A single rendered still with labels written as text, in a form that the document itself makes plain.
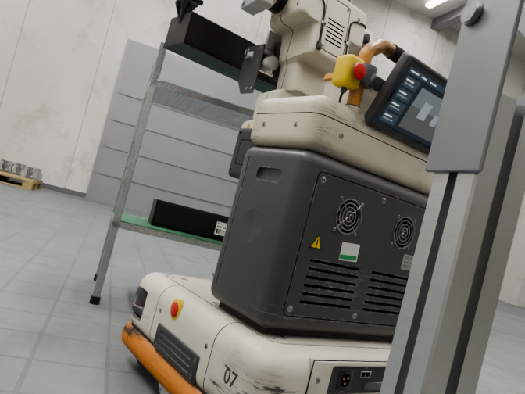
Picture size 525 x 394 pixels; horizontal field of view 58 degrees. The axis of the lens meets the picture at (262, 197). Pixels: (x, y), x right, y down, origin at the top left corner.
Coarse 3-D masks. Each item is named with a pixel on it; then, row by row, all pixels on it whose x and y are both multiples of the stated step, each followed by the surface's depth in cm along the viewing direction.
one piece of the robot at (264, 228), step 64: (256, 128) 116; (320, 128) 100; (256, 192) 110; (320, 192) 102; (384, 192) 114; (256, 256) 104; (320, 256) 105; (384, 256) 117; (256, 320) 100; (320, 320) 107; (384, 320) 121
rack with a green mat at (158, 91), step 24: (144, 96) 227; (168, 96) 210; (192, 96) 198; (144, 120) 192; (216, 120) 241; (240, 120) 223; (120, 192) 191; (120, 216) 192; (192, 240) 201; (216, 240) 218; (96, 288) 190
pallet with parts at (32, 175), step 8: (8, 160) 702; (0, 168) 686; (8, 168) 692; (16, 168) 693; (24, 168) 699; (32, 168) 676; (0, 176) 669; (8, 176) 645; (16, 176) 665; (24, 176) 677; (32, 176) 675; (40, 176) 703; (16, 184) 675; (24, 184) 650; (32, 184) 655; (40, 184) 710
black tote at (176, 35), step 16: (192, 16) 159; (176, 32) 166; (192, 32) 160; (208, 32) 163; (224, 32) 167; (176, 48) 169; (192, 48) 163; (208, 48) 164; (224, 48) 168; (240, 48) 171; (208, 64) 178; (224, 64) 171; (240, 64) 172; (256, 80) 181; (272, 80) 181
